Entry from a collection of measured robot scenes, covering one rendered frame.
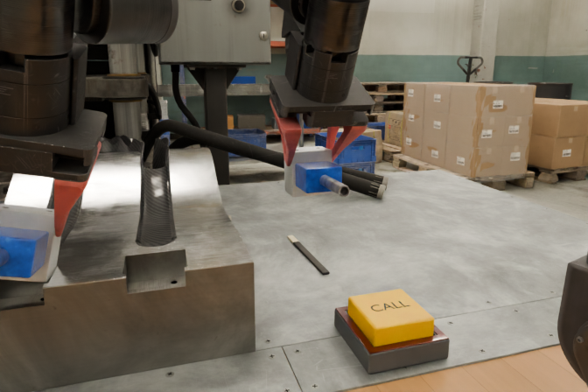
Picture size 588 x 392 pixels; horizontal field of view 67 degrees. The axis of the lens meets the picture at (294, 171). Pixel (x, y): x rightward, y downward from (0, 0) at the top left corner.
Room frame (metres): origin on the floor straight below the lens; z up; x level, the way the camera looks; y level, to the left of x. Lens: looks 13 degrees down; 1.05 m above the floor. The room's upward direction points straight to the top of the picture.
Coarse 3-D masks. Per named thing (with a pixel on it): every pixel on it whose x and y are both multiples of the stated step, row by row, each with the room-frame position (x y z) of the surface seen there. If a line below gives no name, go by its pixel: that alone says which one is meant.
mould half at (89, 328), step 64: (128, 192) 0.57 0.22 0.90; (192, 192) 0.58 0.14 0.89; (64, 256) 0.38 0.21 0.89; (192, 256) 0.38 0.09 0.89; (0, 320) 0.31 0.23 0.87; (64, 320) 0.32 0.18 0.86; (128, 320) 0.34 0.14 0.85; (192, 320) 0.35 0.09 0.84; (0, 384) 0.31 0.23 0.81; (64, 384) 0.32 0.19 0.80
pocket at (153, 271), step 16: (128, 256) 0.38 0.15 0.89; (144, 256) 0.38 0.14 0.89; (160, 256) 0.39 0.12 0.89; (176, 256) 0.39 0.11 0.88; (128, 272) 0.38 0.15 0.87; (144, 272) 0.38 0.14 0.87; (160, 272) 0.39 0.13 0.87; (176, 272) 0.39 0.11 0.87; (128, 288) 0.37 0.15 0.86; (144, 288) 0.35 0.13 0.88; (160, 288) 0.35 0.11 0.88
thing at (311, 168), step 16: (304, 160) 0.51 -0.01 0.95; (320, 160) 0.52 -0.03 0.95; (288, 176) 0.53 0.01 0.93; (304, 176) 0.48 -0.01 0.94; (320, 176) 0.48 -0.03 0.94; (336, 176) 0.48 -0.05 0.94; (288, 192) 0.53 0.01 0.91; (304, 192) 0.51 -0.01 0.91; (320, 192) 0.52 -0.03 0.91; (336, 192) 0.43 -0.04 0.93
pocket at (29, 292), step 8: (0, 280) 0.35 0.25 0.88; (8, 280) 0.35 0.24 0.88; (48, 280) 0.36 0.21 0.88; (0, 288) 0.35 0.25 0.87; (8, 288) 0.35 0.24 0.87; (16, 288) 0.35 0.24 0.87; (24, 288) 0.36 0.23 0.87; (32, 288) 0.36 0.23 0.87; (40, 288) 0.36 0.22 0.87; (0, 296) 0.35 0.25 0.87; (8, 296) 0.35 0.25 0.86; (16, 296) 0.35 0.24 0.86; (24, 296) 0.36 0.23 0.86; (32, 296) 0.36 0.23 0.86; (40, 296) 0.36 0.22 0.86; (0, 304) 0.34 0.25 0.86; (8, 304) 0.34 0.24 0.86; (16, 304) 0.32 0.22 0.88; (24, 304) 0.32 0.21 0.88; (32, 304) 0.32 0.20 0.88; (40, 304) 0.32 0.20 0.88
